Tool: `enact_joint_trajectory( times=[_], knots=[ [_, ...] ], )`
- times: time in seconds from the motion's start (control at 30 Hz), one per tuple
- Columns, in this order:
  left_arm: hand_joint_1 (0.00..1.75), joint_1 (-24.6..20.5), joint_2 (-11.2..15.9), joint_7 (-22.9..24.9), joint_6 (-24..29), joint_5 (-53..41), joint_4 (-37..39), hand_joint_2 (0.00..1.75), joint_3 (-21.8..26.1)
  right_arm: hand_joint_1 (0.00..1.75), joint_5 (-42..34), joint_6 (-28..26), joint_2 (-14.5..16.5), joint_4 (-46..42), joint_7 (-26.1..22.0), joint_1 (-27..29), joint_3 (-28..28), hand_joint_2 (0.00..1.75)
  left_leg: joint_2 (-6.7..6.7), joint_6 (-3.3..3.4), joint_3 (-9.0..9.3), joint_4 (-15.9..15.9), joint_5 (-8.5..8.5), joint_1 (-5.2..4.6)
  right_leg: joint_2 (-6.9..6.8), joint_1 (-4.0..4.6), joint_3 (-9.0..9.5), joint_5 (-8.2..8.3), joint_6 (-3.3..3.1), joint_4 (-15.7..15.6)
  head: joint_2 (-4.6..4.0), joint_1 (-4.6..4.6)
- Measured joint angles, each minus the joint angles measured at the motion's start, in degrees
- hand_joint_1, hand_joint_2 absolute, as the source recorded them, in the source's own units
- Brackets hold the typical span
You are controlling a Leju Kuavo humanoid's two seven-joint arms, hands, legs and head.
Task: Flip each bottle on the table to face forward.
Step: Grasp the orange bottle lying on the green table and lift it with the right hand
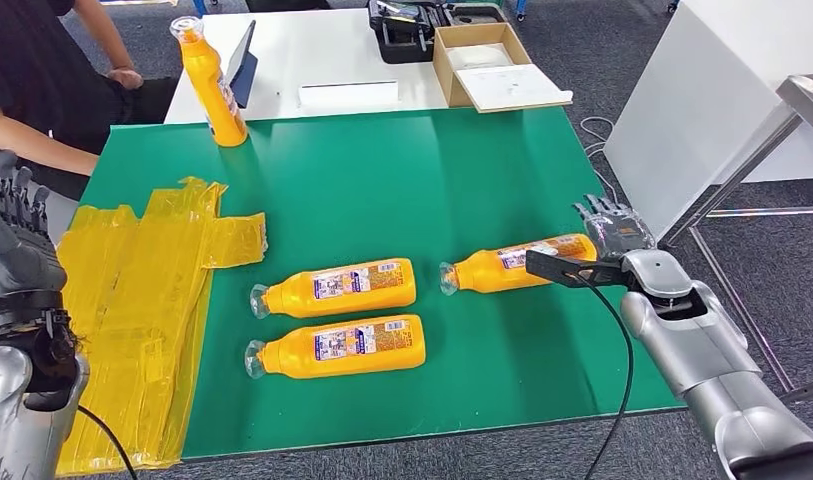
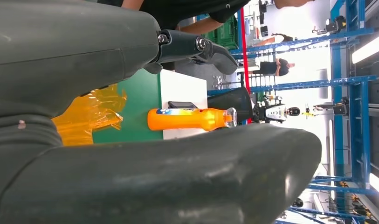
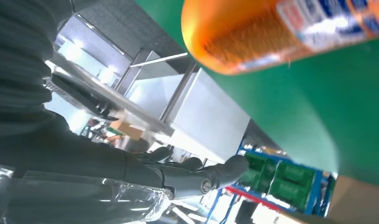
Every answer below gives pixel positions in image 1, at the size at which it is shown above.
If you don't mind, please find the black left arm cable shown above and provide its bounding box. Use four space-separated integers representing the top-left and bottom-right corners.
77 405 139 480

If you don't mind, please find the white box lid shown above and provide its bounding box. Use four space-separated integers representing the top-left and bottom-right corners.
455 64 574 114

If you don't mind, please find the person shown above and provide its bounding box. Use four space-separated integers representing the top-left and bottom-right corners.
0 0 182 200

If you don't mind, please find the white flat box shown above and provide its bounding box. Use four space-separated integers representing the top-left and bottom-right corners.
297 80 401 111

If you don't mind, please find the steel table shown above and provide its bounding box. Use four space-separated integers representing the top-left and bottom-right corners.
660 72 813 405

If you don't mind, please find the black tool case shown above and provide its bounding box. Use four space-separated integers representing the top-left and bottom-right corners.
368 0 510 65

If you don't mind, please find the tablet in blue case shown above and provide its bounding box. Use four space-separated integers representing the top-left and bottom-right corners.
223 19 259 110

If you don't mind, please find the white floor cable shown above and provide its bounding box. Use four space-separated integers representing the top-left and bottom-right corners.
580 117 623 207

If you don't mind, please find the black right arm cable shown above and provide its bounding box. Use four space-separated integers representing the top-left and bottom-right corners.
581 274 636 480

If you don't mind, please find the cardboard box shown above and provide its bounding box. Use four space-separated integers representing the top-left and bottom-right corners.
432 23 533 109

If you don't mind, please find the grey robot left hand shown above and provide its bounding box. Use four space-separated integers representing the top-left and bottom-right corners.
0 150 68 299

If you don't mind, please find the orange detergent bottle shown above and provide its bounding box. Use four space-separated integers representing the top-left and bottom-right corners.
244 313 427 381
439 233 598 297
250 257 418 321
169 15 250 148

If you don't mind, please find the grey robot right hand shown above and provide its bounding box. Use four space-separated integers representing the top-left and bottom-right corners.
573 193 658 261

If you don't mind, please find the person's left hand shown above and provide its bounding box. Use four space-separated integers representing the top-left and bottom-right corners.
107 66 144 91

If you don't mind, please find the white foam pad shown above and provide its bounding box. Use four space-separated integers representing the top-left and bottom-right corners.
446 42 515 71

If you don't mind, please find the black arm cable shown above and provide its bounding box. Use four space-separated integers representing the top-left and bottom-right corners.
77 405 139 480
581 274 636 480

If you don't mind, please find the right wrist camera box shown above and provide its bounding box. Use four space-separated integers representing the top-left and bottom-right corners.
525 248 629 289

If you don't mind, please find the yellow plastic sheet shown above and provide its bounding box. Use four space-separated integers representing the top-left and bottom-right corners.
56 176 268 477

